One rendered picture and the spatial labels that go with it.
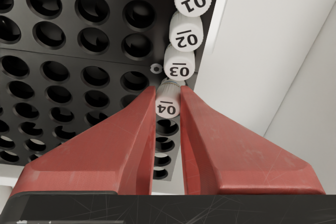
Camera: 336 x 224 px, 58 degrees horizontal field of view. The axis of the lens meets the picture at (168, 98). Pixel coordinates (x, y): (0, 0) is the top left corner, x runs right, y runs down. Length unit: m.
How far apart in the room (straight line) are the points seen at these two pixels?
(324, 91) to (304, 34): 0.04
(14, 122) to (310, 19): 0.18
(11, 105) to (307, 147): 0.17
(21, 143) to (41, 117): 0.03
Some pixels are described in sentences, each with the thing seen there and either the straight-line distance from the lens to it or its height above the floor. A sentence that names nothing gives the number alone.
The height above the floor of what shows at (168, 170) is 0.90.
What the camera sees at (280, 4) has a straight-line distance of 0.20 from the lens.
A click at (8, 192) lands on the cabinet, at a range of 0.60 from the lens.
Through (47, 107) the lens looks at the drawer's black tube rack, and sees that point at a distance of 0.16.
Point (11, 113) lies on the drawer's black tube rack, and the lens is 0.18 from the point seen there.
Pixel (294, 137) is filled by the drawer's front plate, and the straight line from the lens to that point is 0.22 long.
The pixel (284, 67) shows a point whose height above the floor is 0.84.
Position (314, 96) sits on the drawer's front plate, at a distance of 0.21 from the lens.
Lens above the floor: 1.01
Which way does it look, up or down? 47 degrees down
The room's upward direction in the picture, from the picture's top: 177 degrees counter-clockwise
